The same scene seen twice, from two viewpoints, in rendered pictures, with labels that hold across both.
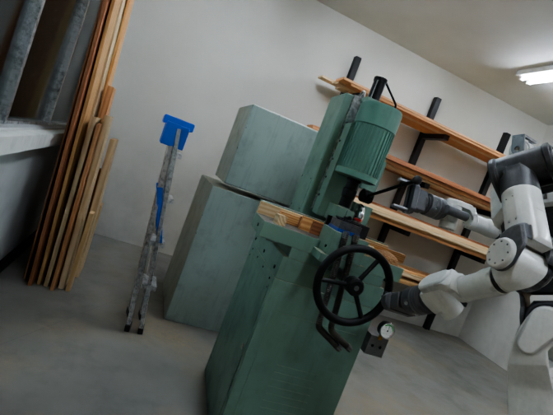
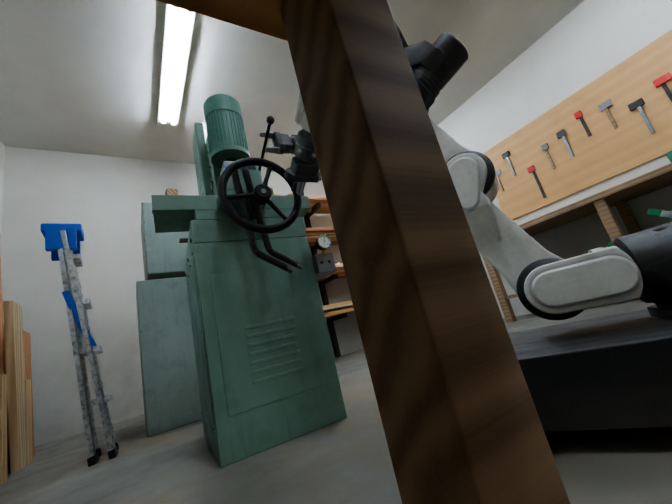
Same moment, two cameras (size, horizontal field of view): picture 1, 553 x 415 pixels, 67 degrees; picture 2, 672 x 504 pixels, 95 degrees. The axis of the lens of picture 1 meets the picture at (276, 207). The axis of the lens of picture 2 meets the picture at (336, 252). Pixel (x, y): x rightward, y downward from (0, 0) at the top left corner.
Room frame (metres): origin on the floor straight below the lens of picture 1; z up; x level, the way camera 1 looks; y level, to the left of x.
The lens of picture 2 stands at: (0.43, -0.25, 0.30)
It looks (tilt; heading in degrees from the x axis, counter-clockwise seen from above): 14 degrees up; 343
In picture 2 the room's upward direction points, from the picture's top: 14 degrees counter-clockwise
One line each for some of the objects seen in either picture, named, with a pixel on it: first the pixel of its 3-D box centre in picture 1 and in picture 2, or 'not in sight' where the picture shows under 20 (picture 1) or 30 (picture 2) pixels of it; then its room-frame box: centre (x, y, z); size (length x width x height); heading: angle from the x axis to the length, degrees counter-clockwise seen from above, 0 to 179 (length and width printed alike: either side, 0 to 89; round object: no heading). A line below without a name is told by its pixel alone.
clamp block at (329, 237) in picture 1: (341, 244); (239, 188); (1.55, -0.27, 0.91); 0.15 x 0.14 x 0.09; 104
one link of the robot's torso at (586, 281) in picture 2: not in sight; (573, 283); (1.01, -0.99, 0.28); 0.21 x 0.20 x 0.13; 44
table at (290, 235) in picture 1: (329, 249); (237, 208); (1.63, -0.25, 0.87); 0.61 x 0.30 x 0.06; 104
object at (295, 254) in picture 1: (328, 260); (245, 224); (1.69, -0.27, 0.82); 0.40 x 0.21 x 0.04; 104
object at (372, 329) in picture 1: (370, 339); (320, 266); (1.67, -0.55, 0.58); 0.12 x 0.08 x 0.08; 14
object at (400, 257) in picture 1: (343, 238); not in sight; (1.76, -0.31, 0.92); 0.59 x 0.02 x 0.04; 104
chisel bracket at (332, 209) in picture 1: (338, 216); not in sight; (1.77, -0.26, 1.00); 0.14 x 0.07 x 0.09; 14
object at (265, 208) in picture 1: (324, 230); not in sight; (1.76, -0.22, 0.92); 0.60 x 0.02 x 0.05; 104
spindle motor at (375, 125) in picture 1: (368, 143); (226, 133); (1.75, -0.26, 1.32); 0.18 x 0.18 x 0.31
